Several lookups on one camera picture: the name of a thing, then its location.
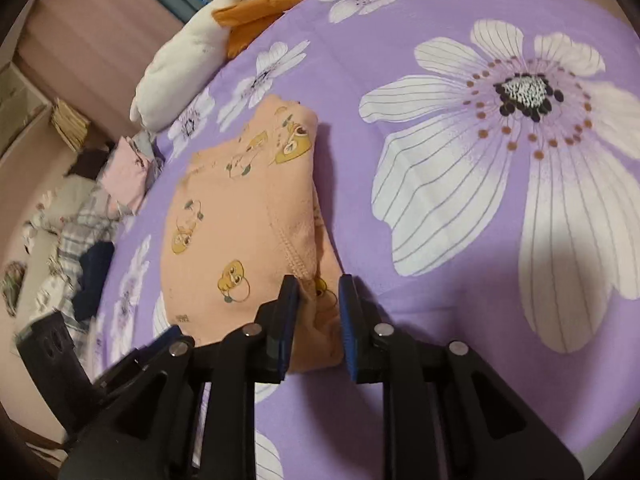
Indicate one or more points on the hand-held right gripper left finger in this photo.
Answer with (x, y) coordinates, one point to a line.
(287, 320)

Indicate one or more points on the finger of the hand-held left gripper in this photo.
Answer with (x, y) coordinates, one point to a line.
(145, 355)

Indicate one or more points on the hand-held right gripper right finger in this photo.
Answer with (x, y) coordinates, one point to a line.
(350, 330)

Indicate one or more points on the orange cartoon print garment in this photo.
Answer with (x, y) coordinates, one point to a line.
(240, 220)

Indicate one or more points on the pile of assorted clothes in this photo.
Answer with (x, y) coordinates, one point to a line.
(45, 215)

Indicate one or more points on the folded pink clothes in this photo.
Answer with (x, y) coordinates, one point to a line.
(127, 175)

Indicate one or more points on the round floral patterned cloth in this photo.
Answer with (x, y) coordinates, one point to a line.
(12, 287)

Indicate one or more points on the dark blue cloth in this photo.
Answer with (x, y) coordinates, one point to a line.
(95, 280)

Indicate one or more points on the purple floral bedsheet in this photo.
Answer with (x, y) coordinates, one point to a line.
(450, 240)

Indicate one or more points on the plaid cloth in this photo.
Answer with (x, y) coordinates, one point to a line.
(85, 230)

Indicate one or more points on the dark maroon cloth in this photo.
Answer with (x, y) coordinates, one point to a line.
(92, 162)

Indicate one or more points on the folded grey cloth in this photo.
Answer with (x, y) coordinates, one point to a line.
(147, 147)

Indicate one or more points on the stack of tan papers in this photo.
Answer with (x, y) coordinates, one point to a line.
(70, 125)

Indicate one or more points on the cardboard box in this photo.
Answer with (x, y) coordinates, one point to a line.
(20, 110)

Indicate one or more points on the white and orange plush toy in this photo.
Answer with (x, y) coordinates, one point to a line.
(175, 75)

